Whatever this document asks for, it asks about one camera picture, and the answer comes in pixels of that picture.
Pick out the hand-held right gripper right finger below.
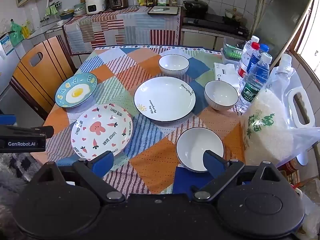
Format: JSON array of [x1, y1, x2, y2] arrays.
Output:
[[191, 150, 288, 203]]

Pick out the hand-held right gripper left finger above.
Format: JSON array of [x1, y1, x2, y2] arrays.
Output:
[[32, 151, 125, 204]]

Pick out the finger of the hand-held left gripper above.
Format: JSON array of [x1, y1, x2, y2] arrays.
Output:
[[0, 114, 17, 126], [0, 125, 55, 138]]

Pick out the white dark-rimmed bowl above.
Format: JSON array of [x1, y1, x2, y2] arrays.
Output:
[[204, 80, 239, 111], [158, 54, 190, 78], [176, 127, 225, 173]]

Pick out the pink bear print plate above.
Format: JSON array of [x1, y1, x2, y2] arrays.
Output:
[[71, 103, 134, 161]]

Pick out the blue fried egg plate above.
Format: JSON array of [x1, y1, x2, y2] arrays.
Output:
[[54, 72, 98, 109]]

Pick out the large white dark-rimmed plate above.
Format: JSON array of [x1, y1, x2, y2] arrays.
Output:
[[133, 76, 197, 123]]

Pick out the stack of pale bowls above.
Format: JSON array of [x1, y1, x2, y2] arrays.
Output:
[[73, 3, 87, 17]]

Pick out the grey fuzzy cloth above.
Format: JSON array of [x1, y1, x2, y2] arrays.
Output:
[[0, 152, 43, 240]]

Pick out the patchwork tablecloth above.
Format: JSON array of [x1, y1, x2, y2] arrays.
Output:
[[31, 45, 248, 197]]

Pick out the silver refrigerator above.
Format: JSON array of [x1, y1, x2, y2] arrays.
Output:
[[0, 31, 23, 95]]

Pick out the wooden chair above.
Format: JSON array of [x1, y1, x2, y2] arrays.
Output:
[[10, 35, 77, 120]]

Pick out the plastic bag with yellow item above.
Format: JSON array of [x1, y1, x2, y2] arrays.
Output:
[[240, 54, 316, 167]]

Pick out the red can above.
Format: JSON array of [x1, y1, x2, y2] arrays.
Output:
[[282, 156, 309, 178]]

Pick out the green label water bottle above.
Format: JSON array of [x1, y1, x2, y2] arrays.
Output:
[[236, 53, 273, 113]]

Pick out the green plastic bag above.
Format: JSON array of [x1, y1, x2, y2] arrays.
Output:
[[9, 20, 25, 46]]

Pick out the white tissue pack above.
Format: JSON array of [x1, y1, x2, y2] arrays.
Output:
[[214, 62, 242, 90]]

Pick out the red label water bottle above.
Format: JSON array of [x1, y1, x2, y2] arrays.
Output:
[[237, 42, 260, 85]]

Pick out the white plastic bag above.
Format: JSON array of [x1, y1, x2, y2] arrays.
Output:
[[285, 126, 320, 161]]

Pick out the clear plastic container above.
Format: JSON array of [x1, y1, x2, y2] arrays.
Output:
[[221, 51, 242, 66]]

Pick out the blue label water bottle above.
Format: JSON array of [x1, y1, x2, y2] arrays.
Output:
[[246, 44, 269, 77]]

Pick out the clear plastic basket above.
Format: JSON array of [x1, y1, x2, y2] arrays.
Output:
[[222, 42, 244, 59]]

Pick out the clear white-cap water bottle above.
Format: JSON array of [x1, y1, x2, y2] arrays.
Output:
[[239, 35, 260, 64]]

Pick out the blue bowl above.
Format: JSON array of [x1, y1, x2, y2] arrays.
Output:
[[59, 9, 75, 20]]

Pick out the cream lower cabinet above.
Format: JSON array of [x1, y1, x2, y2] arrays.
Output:
[[180, 29, 244, 50]]

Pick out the patchwork counter cloth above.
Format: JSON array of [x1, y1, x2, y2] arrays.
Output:
[[62, 6, 181, 55]]

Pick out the white rice cooker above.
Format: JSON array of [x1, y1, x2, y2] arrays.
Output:
[[86, 0, 107, 15]]

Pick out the black gas stove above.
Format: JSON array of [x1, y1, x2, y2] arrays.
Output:
[[182, 13, 249, 37]]

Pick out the small cream pot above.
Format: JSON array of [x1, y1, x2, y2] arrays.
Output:
[[224, 7, 244, 20]]

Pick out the window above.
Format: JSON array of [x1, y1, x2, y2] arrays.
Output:
[[295, 0, 320, 63]]

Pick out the grey metal panel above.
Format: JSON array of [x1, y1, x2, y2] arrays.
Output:
[[251, 0, 317, 67]]

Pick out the dark cutting board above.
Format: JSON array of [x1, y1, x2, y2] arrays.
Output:
[[147, 6, 178, 15]]

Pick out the black wok with lid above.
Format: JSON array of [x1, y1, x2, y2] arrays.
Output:
[[183, 0, 209, 14]]

